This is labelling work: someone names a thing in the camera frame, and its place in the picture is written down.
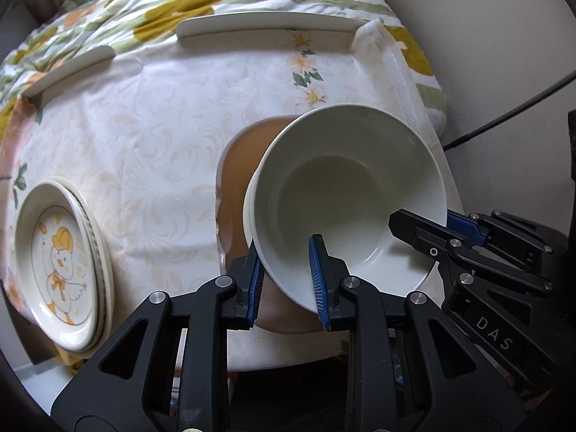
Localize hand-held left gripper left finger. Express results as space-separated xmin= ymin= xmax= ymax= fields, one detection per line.
xmin=50 ymin=238 xmax=266 ymax=432

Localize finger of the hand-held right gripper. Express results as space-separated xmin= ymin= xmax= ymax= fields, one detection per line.
xmin=445 ymin=210 xmax=553 ymax=255
xmin=388 ymin=209 xmax=456 ymax=260

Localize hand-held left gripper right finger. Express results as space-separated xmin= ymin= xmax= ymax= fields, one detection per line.
xmin=308 ymin=234 xmax=527 ymax=432

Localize small ribbed white bowl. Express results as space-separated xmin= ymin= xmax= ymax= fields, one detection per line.
xmin=248 ymin=103 xmax=449 ymax=316

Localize pink wavy bowl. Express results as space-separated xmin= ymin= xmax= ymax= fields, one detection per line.
xmin=215 ymin=114 xmax=347 ymax=334

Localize duck cartoon plate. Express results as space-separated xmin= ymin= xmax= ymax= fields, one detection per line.
xmin=13 ymin=179 xmax=100 ymax=352

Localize yellow cartoon plate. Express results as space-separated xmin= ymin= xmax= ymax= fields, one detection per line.
xmin=67 ymin=182 xmax=108 ymax=347

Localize black cable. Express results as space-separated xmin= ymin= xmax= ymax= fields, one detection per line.
xmin=442 ymin=71 xmax=576 ymax=152

